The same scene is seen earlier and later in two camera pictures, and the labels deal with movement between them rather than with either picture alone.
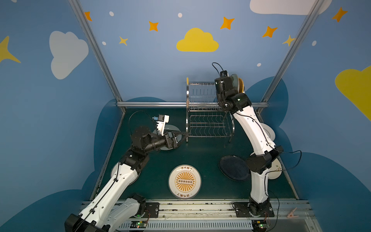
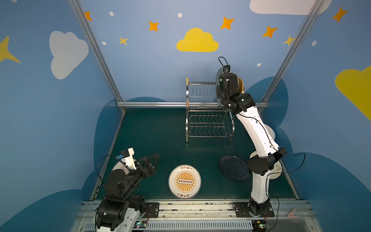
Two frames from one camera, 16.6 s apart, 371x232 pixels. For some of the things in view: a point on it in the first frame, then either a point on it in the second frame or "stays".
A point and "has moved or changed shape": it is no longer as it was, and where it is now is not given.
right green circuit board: [259, 225] stays
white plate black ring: [269, 131] stays
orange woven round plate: [241, 86] stays
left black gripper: [173, 140] -> [146, 164]
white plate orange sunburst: [184, 181] stays
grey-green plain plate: [170, 127] has moved or changed shape
